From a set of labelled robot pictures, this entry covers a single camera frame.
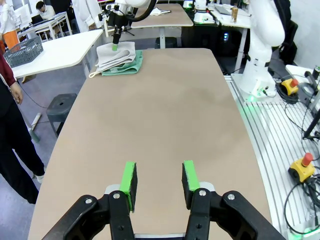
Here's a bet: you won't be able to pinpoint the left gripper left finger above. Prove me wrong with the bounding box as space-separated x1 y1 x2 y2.
42 161 139 240

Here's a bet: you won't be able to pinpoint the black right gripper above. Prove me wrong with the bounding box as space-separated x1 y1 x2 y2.
107 10 127 52

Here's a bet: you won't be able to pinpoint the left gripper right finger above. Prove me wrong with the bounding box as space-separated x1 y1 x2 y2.
181 159 287 240

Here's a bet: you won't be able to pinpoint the green terry towel white loop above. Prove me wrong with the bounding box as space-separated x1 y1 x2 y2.
88 49 144 79

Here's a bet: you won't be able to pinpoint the grey perforated plastic basket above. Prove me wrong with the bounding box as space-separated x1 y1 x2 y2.
2 35 45 69

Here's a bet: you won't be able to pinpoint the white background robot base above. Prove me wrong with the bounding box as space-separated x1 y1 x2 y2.
193 0 221 26

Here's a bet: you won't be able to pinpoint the person's right forearm maroon sleeve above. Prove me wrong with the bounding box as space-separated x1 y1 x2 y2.
0 53 18 89

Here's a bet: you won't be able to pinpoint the person's right hand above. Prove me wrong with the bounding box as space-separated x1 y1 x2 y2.
9 81 24 106

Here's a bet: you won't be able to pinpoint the small black tripod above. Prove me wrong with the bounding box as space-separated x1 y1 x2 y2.
122 25 136 37

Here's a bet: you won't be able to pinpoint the figure in white coat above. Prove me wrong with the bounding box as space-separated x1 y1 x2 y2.
72 0 104 33

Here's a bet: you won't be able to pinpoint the white cloth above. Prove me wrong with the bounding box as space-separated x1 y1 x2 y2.
149 7 172 17

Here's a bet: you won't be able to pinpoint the brown background table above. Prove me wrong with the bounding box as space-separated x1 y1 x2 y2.
129 2 195 50

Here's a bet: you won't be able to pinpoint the white rounded table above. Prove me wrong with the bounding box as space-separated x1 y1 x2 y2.
10 28 104 84

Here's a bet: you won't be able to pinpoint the white rectangular desk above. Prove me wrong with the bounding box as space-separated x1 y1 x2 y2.
16 11 74 42

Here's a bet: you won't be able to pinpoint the seated person white shirt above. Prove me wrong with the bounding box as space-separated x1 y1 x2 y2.
35 0 57 21

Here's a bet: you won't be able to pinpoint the grey plastic stool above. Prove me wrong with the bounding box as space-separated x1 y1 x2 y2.
45 93 78 139

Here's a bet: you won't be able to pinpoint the aluminium slotted mounting platform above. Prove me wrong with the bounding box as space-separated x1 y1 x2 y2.
223 73 320 240

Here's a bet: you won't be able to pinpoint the mannequin white shirt orange trousers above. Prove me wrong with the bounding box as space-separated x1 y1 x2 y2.
0 3 21 51

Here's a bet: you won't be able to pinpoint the yellow emergency stop box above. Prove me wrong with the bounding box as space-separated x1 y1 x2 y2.
280 78 300 97
287 152 317 184

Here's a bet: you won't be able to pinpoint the black computer tower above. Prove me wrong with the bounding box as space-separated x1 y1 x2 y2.
219 24 245 51

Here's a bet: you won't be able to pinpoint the white background desk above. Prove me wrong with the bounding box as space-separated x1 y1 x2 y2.
207 4 252 74

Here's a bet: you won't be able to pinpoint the wooden block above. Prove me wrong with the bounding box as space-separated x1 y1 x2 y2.
230 6 239 24

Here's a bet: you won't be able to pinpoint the person in maroon jacket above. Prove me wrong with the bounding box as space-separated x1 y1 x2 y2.
0 53 46 205

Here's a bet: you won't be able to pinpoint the black metal stand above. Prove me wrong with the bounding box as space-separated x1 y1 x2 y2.
296 70 320 141

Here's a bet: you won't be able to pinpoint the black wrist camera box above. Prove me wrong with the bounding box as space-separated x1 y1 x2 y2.
98 4 112 22

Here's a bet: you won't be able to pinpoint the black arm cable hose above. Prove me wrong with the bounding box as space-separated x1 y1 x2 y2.
123 0 158 22

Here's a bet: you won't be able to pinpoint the black floor cable loops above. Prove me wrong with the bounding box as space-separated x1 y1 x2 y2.
283 174 320 236

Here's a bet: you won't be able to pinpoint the black coiled cable bundle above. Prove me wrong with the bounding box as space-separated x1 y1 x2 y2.
274 82 301 105

